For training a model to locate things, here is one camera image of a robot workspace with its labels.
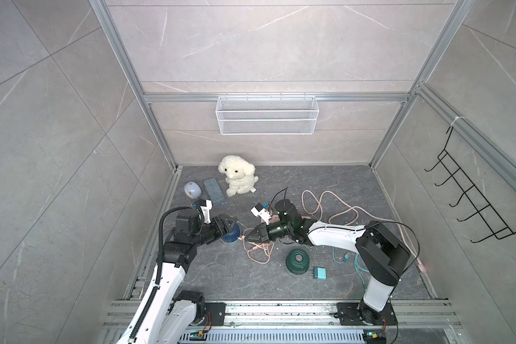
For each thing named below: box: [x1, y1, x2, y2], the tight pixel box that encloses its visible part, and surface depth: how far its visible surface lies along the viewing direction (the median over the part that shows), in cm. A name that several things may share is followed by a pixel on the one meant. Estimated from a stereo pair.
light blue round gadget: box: [183, 180, 203, 200], surface depth 103 cm
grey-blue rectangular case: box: [203, 177, 225, 205], surface depth 107 cm
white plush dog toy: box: [217, 155, 259, 198], surface depth 97 cm
